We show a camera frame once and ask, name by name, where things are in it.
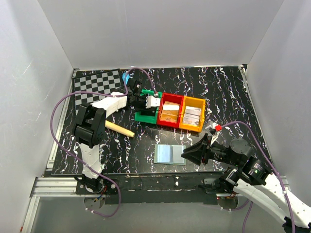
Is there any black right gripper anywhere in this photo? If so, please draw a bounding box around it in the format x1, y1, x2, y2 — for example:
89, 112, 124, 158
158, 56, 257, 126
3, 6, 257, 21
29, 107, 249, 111
181, 133, 241, 166

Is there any green card holder wallet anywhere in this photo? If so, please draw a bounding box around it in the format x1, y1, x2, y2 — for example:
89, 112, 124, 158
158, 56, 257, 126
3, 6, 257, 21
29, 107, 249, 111
154, 143, 187, 166

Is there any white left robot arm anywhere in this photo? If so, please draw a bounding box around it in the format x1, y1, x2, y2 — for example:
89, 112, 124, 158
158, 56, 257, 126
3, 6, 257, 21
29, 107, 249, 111
73, 78, 146, 194

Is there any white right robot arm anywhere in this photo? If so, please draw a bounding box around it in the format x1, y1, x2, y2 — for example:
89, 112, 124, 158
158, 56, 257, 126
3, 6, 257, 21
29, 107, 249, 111
182, 133, 311, 233

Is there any black cards stack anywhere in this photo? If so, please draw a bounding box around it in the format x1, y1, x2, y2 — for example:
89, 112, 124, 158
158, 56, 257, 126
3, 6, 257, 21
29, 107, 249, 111
140, 108, 157, 117

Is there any orange white card stack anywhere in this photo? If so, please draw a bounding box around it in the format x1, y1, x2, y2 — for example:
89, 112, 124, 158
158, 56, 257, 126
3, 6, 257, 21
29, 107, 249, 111
160, 111, 178, 123
162, 101, 180, 112

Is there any grey printed card stack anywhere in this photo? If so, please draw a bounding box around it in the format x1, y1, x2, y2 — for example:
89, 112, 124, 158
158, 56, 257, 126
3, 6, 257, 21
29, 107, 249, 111
182, 106, 201, 126

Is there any blue toy microphone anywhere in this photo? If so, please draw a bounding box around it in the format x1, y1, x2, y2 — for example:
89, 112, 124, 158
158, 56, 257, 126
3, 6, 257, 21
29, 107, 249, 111
122, 72, 131, 85

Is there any green plastic bin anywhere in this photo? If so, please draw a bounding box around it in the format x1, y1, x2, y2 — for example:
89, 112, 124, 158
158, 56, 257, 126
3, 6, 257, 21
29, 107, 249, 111
135, 89, 163, 125

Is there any red plastic bin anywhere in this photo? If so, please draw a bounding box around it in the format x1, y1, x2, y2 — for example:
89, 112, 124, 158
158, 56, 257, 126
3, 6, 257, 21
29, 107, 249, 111
157, 93, 184, 128

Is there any grey black chessboard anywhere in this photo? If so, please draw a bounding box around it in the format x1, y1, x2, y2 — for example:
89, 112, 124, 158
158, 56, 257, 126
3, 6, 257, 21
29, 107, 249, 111
73, 69, 123, 113

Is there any wooden stick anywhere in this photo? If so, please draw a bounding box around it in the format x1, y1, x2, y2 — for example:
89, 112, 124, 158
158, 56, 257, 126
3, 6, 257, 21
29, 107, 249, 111
105, 120, 135, 138

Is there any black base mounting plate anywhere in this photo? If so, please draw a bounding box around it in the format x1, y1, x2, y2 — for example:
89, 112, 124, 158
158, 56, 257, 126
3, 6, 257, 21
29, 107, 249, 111
97, 171, 234, 206

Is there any orange plastic bin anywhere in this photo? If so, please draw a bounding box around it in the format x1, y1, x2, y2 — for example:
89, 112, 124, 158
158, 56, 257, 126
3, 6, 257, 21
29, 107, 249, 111
179, 96, 206, 133

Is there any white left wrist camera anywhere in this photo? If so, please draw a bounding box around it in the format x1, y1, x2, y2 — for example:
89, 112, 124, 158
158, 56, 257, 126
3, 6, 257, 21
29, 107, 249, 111
145, 92, 161, 109

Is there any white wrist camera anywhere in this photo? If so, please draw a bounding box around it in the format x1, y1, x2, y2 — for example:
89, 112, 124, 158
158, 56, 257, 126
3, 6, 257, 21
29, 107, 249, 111
145, 92, 161, 109
206, 121, 222, 143

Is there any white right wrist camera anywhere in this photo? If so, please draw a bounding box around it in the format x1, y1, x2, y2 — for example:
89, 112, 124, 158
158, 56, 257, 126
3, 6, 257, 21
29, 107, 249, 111
206, 121, 222, 143

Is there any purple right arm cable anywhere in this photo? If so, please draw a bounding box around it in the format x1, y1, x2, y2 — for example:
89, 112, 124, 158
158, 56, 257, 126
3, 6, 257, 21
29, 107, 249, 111
220, 121, 296, 233

